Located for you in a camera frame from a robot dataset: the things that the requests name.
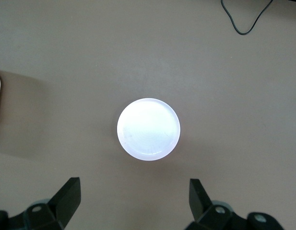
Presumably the pink round plate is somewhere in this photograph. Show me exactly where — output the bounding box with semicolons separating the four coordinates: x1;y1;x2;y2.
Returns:
117;97;181;161

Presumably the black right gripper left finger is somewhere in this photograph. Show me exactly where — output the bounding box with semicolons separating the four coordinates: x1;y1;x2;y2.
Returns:
0;177;81;230

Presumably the thin black looped cable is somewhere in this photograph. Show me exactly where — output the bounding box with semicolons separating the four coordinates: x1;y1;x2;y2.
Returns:
221;0;274;35

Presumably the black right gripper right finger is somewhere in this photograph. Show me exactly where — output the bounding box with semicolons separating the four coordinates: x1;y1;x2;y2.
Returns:
186;178;285;230

